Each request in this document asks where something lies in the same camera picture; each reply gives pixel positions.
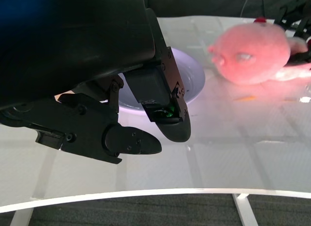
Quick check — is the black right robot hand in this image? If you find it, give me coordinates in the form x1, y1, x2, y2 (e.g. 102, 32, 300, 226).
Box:
276, 6, 311, 71

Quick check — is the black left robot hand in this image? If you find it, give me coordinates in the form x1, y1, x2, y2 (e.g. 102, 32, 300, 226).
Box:
0, 0, 192, 165

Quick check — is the pink plush doll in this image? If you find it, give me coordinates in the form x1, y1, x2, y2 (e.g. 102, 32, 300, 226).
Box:
207, 16, 311, 86

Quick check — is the white bowl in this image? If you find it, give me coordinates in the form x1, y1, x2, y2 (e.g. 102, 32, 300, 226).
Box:
101, 47, 206, 115

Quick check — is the black backdrop cloth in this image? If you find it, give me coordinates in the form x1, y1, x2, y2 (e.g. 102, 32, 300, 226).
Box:
143, 0, 311, 20

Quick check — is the white thin cable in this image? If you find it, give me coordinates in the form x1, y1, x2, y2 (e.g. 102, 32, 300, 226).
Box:
240, 0, 251, 17

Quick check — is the white table frame bar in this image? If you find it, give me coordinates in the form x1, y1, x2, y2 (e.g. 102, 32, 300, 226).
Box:
232, 193, 259, 226
9, 206, 35, 226

